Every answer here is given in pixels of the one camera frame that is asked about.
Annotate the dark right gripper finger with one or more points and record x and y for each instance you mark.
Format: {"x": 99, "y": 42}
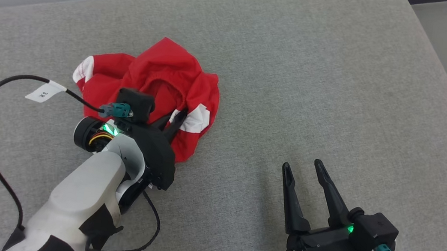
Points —
{"x": 293, "y": 208}
{"x": 336, "y": 205}

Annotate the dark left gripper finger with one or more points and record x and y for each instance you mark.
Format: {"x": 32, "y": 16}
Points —
{"x": 177, "y": 124}
{"x": 162, "y": 123}

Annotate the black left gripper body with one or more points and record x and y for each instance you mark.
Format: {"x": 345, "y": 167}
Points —
{"x": 159, "y": 156}

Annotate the red shorts with white trim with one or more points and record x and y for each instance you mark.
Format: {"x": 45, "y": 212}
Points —
{"x": 161, "y": 70}

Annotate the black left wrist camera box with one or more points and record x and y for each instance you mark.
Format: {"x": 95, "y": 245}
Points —
{"x": 136, "y": 103}

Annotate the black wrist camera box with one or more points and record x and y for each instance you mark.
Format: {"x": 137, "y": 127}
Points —
{"x": 136, "y": 103}
{"x": 373, "y": 234}

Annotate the teal left camera connector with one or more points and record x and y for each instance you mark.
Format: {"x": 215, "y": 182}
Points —
{"x": 117, "y": 110}

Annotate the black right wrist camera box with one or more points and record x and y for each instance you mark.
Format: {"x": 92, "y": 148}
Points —
{"x": 373, "y": 234}

